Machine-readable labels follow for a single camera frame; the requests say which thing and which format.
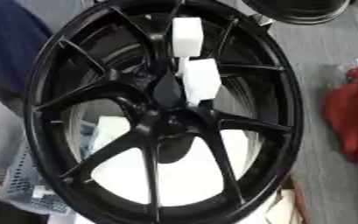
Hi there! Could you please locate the black spoked wheel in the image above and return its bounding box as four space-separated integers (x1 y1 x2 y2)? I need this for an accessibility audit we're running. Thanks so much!
22 0 306 224

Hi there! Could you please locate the person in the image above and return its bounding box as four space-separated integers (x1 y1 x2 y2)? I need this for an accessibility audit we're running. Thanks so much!
0 0 56 98

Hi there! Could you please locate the red cloth bundle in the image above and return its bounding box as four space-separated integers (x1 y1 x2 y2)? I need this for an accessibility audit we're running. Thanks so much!
322 66 358 165

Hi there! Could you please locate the pale perforated basket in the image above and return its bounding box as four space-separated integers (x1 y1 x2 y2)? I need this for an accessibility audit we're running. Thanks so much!
0 139 78 216

